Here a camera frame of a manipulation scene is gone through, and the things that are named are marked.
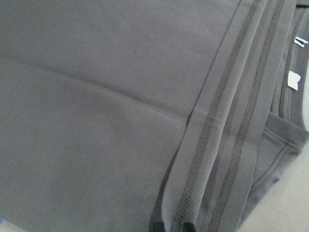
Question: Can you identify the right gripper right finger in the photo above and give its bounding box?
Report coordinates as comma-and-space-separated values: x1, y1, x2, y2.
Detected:
182, 222, 196, 232

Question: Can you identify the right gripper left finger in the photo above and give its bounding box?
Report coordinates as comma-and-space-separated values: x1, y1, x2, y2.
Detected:
149, 221, 164, 232

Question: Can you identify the brown t-shirt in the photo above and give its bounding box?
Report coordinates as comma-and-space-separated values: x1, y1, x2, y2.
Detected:
0, 0, 309, 232

